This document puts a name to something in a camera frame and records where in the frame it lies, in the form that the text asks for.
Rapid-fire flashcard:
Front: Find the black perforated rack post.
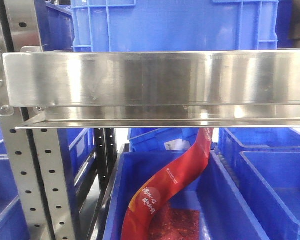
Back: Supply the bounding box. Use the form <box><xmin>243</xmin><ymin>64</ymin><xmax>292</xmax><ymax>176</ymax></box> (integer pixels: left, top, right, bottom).
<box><xmin>94</xmin><ymin>128</ymin><xmax>117</xmax><ymax>190</ymax></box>

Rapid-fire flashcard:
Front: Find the blue bin centre lower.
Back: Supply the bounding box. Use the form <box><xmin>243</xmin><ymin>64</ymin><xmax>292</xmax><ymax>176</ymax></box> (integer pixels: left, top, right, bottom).
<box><xmin>103</xmin><ymin>151</ymin><xmax>269</xmax><ymax>240</ymax></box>

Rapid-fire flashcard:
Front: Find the stainless steel shelf beam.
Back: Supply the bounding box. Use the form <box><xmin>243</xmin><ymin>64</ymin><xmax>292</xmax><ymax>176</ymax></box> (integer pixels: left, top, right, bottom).
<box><xmin>3</xmin><ymin>49</ymin><xmax>300</xmax><ymax>129</ymax></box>

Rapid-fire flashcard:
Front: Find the blue bin right lower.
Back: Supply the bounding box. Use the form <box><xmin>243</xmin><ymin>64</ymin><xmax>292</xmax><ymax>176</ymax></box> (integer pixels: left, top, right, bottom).
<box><xmin>218</xmin><ymin>127</ymin><xmax>300</xmax><ymax>240</ymax></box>

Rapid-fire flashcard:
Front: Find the blue bin behind centre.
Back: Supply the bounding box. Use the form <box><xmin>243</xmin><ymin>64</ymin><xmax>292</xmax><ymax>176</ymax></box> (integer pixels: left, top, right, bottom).
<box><xmin>127</xmin><ymin>127</ymin><xmax>199</xmax><ymax>152</ymax></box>

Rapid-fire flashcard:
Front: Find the perforated steel rack upright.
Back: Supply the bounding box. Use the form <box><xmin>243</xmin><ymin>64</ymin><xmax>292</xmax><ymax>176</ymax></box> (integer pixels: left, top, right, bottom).
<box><xmin>0</xmin><ymin>0</ymin><xmax>81</xmax><ymax>240</ymax></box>

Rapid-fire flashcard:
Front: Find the blue bin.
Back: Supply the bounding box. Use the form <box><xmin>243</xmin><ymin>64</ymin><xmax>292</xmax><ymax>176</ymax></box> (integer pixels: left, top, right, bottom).
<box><xmin>127</xmin><ymin>127</ymin><xmax>199</xmax><ymax>152</ymax></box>
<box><xmin>218</xmin><ymin>127</ymin><xmax>300</xmax><ymax>240</ymax></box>
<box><xmin>103</xmin><ymin>151</ymin><xmax>269</xmax><ymax>240</ymax></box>
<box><xmin>0</xmin><ymin>128</ymin><xmax>30</xmax><ymax>240</ymax></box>

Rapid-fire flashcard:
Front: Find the red printed bag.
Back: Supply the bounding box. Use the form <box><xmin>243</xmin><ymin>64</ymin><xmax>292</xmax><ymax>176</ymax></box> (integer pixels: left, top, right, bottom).
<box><xmin>121</xmin><ymin>127</ymin><xmax>214</xmax><ymax>240</ymax></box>

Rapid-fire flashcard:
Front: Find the blue bin left lower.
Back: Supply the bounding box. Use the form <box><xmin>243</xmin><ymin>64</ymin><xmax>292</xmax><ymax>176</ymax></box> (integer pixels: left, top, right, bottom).
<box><xmin>0</xmin><ymin>128</ymin><xmax>30</xmax><ymax>240</ymax></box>

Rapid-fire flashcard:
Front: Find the blue crate on upper shelf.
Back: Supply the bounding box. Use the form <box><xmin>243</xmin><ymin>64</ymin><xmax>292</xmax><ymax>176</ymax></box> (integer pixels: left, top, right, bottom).
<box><xmin>71</xmin><ymin>0</ymin><xmax>279</xmax><ymax>52</ymax></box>

